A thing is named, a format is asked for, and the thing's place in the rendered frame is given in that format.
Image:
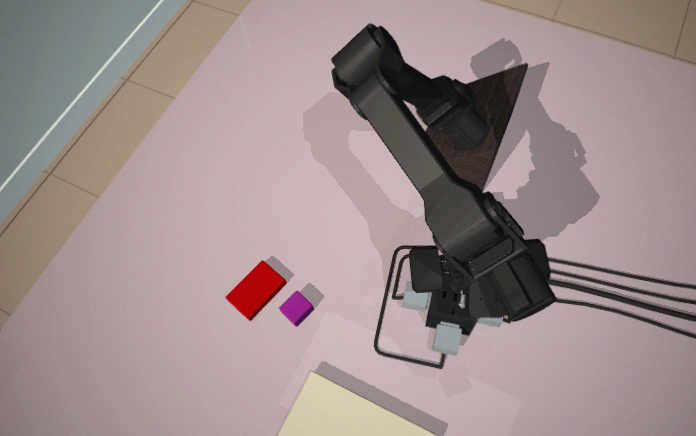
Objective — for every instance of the beige flat rectangular block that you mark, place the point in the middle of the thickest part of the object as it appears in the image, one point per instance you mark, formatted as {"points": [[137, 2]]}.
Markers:
{"points": [[325, 408]]}

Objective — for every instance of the purple cube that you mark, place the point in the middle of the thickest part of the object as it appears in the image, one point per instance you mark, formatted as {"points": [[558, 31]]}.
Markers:
{"points": [[296, 308]]}

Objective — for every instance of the red rectangular block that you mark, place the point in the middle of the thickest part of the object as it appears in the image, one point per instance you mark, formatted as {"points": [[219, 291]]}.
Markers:
{"points": [[255, 291]]}

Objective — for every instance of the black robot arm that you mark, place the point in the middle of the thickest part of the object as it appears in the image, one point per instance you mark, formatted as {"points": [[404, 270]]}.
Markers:
{"points": [[466, 222]]}

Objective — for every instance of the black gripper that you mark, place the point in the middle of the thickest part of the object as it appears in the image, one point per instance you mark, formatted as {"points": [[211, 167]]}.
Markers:
{"points": [[426, 267]]}

